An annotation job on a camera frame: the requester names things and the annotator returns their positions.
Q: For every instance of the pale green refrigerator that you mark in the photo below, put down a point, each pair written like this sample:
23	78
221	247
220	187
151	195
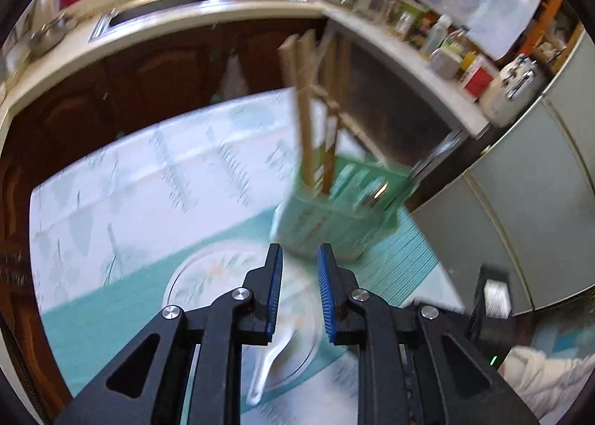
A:
525	201

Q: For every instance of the steel sink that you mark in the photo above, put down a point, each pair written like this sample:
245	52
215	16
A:
148	11

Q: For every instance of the white ceramic spoon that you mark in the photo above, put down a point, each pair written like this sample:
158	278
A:
268	367

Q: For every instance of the white rice cooker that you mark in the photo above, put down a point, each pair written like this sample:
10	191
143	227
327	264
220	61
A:
513	90

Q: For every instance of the person's right forearm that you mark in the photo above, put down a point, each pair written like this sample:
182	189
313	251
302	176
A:
544	378

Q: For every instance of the white stone countertop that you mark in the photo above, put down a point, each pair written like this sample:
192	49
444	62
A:
232	18

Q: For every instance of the white plastic bottle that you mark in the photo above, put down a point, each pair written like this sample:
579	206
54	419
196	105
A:
437	36

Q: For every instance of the white leaf print plate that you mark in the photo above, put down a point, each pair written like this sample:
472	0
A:
209	285

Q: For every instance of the brown wooden kitchen cabinet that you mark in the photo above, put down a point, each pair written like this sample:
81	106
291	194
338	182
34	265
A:
139	80

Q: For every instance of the light bamboo chopstick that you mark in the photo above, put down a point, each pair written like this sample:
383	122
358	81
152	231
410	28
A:
307	94
293	90

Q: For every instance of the oil bottle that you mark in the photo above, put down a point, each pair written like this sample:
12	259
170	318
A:
458	40

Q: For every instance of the red label container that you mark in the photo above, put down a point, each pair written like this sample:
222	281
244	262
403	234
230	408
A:
478	78

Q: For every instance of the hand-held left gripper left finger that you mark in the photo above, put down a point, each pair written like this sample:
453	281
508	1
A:
274	285

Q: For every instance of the steel bowl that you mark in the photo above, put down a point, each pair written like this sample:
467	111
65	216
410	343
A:
51	34

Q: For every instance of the green plastic utensil holder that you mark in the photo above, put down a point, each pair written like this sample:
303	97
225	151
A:
325	225

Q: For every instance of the leaf print tablecloth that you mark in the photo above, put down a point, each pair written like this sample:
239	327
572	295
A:
139	201

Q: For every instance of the wooden chair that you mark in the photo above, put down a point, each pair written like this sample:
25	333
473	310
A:
399	99

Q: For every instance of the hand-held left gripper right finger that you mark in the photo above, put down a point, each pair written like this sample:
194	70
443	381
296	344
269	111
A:
327	285

